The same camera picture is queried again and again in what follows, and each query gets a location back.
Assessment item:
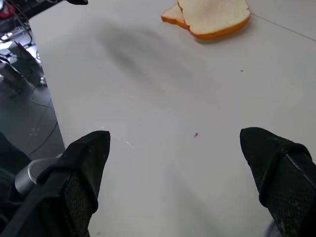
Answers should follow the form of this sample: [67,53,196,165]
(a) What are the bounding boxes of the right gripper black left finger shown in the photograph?
[9,130,111,237]

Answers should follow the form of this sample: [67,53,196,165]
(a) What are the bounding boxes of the red plastic object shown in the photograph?
[0,3,17,20]

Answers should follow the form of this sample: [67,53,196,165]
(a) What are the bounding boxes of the black metal frame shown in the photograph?
[9,0,89,18]

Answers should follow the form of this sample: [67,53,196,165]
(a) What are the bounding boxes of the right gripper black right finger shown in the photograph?
[239,126,316,237]

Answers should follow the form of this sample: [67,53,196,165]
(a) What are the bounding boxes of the thin grey floor cable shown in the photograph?
[27,85,60,157]

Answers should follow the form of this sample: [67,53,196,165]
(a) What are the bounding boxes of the silver robot body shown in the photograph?
[14,153,63,196]

